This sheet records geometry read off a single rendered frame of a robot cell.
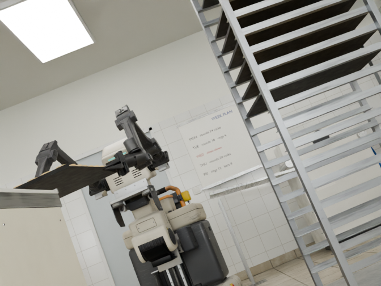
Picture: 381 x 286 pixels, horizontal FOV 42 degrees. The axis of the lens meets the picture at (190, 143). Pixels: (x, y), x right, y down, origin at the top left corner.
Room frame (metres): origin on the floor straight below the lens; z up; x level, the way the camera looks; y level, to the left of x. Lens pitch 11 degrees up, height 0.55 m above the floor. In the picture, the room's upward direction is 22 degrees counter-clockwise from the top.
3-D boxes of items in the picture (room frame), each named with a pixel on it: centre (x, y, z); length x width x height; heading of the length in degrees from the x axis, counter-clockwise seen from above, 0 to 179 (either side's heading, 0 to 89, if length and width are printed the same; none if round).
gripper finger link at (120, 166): (2.09, 0.35, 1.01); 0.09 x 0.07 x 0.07; 126
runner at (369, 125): (2.48, -0.61, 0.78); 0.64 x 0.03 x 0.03; 98
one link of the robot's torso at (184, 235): (3.03, 0.35, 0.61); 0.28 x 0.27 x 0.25; 81
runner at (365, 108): (2.48, -0.61, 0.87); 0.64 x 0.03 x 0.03; 98
